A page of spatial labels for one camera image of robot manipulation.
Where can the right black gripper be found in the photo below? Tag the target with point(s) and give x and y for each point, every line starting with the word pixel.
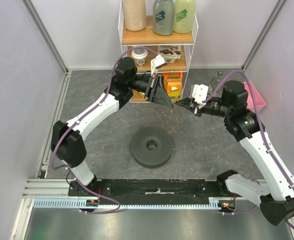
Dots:
pixel 197 109

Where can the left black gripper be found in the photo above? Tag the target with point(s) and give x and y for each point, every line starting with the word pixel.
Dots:
pixel 156 92

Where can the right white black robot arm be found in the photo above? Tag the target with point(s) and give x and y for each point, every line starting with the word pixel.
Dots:
pixel 276 200

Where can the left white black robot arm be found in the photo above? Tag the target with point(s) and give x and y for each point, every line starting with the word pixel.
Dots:
pixel 68 137

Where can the yellow orange sponge pack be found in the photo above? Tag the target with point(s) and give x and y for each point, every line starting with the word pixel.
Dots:
pixel 173 88

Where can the orange cracker box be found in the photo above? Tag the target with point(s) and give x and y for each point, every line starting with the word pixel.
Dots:
pixel 173 76

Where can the clear glass bottle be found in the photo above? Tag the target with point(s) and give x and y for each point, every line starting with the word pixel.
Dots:
pixel 215 81

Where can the Chobani yogurt tub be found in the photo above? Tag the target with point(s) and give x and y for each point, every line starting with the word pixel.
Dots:
pixel 170 52

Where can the white lidded yogurt cup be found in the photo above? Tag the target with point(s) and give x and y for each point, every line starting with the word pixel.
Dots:
pixel 139 55

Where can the pink plastic bin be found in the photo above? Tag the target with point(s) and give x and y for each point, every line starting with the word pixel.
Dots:
pixel 260 103

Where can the grey-green soap bottle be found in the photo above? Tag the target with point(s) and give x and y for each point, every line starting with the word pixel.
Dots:
pixel 163 17

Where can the beige lotion bottle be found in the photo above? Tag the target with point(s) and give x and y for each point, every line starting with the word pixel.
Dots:
pixel 134 14

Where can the light green soap bottle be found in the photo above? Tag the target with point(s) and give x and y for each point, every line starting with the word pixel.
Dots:
pixel 184 16

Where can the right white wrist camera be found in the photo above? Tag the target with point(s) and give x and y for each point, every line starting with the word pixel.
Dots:
pixel 198 93

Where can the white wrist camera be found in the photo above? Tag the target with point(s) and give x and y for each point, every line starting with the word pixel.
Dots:
pixel 157 63
pixel 198 93

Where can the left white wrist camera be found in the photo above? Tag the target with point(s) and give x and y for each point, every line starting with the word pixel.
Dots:
pixel 157 63

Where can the white wire shelf rack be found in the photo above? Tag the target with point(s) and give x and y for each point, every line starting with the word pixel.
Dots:
pixel 148 38

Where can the aluminium slotted rail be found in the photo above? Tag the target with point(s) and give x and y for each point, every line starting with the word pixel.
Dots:
pixel 78 203

